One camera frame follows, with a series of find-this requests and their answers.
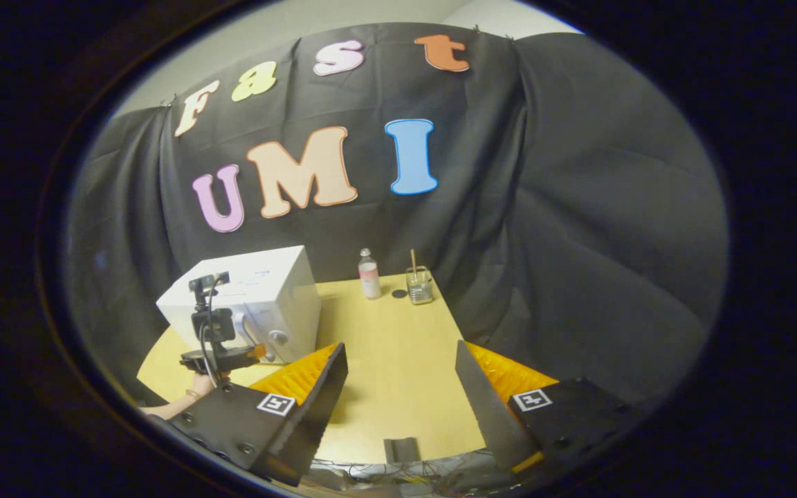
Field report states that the clear glass cup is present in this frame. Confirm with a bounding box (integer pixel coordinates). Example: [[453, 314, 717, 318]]
[[406, 266, 434, 305]]

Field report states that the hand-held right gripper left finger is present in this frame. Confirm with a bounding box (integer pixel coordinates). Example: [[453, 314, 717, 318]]
[[167, 344, 349, 487]]

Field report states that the small bottle with pink label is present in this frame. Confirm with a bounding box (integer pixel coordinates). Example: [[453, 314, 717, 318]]
[[358, 248, 382, 300]]

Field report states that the white microwave oven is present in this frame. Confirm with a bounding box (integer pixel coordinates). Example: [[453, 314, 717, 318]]
[[156, 246, 322, 365]]

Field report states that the black table clamp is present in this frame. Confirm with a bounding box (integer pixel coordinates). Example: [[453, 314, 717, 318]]
[[383, 437, 420, 464]]

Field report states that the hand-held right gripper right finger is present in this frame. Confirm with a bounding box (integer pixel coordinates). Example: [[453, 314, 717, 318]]
[[455, 340, 648, 474]]

